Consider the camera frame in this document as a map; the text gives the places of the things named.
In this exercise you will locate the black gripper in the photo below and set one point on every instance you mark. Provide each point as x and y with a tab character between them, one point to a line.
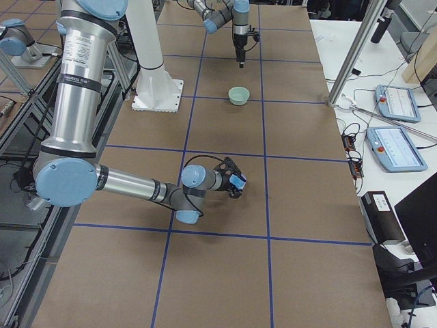
225	184
240	43

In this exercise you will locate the light blue plastic cup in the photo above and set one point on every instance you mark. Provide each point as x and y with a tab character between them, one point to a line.
238	182

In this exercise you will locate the green ceramic bowl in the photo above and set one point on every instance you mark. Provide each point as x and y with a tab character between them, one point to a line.
238	95

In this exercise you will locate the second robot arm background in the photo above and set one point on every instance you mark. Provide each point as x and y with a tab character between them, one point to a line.
19	44

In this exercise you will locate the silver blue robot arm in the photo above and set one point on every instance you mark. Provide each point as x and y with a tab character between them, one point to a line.
236	12
65	173

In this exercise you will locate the black water bottle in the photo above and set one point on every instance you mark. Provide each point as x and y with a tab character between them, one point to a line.
383	24

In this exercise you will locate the black box with label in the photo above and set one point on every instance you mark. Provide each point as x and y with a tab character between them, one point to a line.
380	218

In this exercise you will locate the near blue teach pendant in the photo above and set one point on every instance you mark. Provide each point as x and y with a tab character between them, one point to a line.
394	150

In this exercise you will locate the blue teach pendant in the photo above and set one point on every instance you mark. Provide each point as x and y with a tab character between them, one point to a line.
397	103
394	150

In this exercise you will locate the far blue teach pendant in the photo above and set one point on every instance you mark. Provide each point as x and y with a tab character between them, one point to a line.
397	103

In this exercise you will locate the black monitor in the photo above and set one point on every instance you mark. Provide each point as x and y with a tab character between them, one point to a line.
417	215

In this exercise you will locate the black monitor stand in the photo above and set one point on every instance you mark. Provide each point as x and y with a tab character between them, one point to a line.
404	279

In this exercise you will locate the wooden board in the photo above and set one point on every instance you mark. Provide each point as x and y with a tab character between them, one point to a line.
423	62

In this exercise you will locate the metal rod on desk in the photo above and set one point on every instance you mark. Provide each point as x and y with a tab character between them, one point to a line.
393	122

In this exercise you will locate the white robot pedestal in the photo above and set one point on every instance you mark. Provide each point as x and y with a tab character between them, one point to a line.
155	89

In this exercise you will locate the aluminium frame post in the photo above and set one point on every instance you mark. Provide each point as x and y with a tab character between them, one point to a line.
375	10

